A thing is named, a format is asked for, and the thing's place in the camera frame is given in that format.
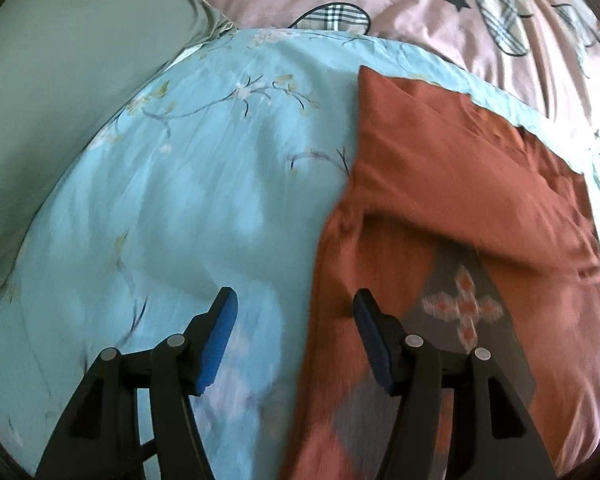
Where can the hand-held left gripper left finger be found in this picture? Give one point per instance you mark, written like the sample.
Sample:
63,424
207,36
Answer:
215,345

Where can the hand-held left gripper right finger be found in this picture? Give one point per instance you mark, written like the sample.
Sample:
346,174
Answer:
377,345

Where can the orange knit sweater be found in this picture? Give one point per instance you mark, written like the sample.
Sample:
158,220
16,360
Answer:
445,175

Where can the light blue floral bedsheet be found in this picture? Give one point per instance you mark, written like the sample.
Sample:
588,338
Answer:
205,185

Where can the green pillow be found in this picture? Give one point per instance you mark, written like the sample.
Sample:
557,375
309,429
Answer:
65,70

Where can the pink heart-print bedsheet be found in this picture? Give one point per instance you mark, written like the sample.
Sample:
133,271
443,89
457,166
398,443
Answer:
410,15

